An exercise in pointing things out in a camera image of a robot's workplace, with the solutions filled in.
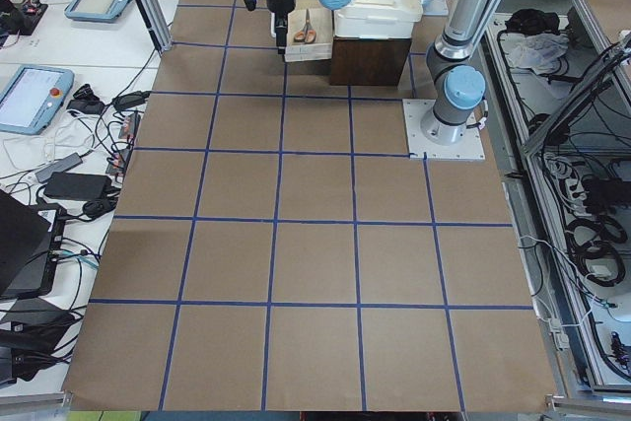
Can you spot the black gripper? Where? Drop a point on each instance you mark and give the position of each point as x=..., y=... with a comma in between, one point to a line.
x=281, y=3

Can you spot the orange grey handled scissors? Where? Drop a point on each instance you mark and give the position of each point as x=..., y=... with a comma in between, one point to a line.
x=306, y=34

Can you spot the white drawer handle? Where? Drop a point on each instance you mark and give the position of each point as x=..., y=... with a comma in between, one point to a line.
x=272, y=25

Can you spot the wooden drawer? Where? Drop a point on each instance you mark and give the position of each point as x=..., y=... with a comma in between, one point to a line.
x=322, y=22

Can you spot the dark brown drawer cabinet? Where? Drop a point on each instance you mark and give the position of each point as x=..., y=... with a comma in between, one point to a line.
x=368, y=62

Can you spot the white plastic storage box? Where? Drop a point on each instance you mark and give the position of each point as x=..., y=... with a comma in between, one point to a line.
x=378, y=19

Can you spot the grey usb hub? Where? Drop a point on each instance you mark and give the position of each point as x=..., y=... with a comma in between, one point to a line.
x=63, y=165

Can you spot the large black power adapter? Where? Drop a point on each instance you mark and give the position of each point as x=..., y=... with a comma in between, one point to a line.
x=80, y=187

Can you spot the white crumpled cloth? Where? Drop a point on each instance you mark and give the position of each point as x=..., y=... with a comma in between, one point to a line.
x=538, y=53

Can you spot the near teach pendant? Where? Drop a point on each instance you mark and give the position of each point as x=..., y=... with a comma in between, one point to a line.
x=33, y=97

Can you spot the black laptop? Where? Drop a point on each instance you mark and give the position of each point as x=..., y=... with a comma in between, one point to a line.
x=30, y=234

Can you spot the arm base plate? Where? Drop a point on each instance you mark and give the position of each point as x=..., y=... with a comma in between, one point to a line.
x=428, y=138

